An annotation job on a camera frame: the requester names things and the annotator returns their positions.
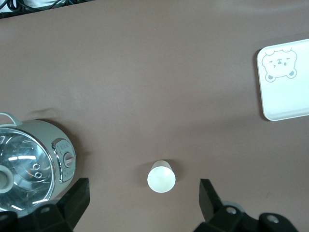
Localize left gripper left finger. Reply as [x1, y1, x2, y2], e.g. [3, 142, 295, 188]
[31, 178, 91, 232]

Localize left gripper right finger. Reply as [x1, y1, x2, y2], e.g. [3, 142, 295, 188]
[193, 178, 297, 232]

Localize white plastic cup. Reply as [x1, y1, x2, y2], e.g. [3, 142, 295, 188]
[147, 159, 178, 193]

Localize white bear print tray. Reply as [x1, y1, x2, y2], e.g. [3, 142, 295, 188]
[256, 38, 309, 121]

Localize glass cooker lid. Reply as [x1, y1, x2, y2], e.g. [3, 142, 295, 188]
[0, 127, 55, 215]

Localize grey-green electric cooker pot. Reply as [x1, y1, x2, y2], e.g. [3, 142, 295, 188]
[0, 112, 76, 218]

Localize black floor cable bundle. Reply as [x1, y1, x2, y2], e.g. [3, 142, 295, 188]
[0, 0, 73, 19]

